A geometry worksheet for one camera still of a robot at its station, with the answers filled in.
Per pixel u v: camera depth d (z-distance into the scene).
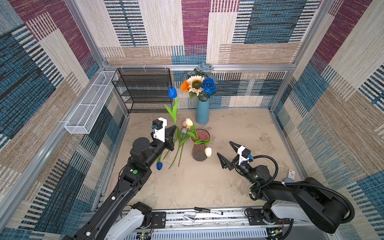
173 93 0.56
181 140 1.02
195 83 0.76
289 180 0.84
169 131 0.64
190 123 0.74
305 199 0.44
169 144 0.59
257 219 0.73
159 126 0.53
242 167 0.69
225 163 0.69
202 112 1.02
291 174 0.86
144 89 1.09
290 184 0.53
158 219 0.73
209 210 0.76
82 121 0.91
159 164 0.90
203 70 0.86
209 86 0.69
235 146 0.76
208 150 0.70
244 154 0.64
